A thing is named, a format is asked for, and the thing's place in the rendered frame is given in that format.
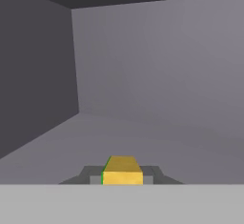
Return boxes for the grey cabinet interior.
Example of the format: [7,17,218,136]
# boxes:
[0,0,244,186]

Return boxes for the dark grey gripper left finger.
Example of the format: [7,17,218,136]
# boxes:
[58,165,107,186]

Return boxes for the yellow sponge with green side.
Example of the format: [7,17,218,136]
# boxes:
[100,155,144,186]

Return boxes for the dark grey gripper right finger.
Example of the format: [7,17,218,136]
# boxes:
[139,165,185,186]

